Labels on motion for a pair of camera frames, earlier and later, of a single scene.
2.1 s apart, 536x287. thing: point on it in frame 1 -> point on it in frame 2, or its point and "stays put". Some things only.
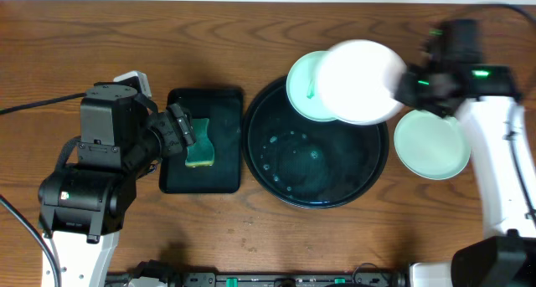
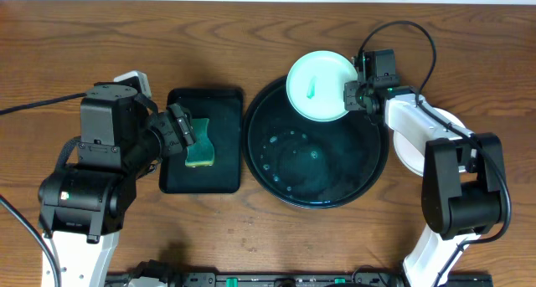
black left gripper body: [180, 129] stays put
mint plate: [303, 87] stays put
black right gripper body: [414, 90] -> [350, 100]
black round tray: [310, 163] stays put
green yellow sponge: [202, 152] stays put
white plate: [356, 82] -> [412, 157]
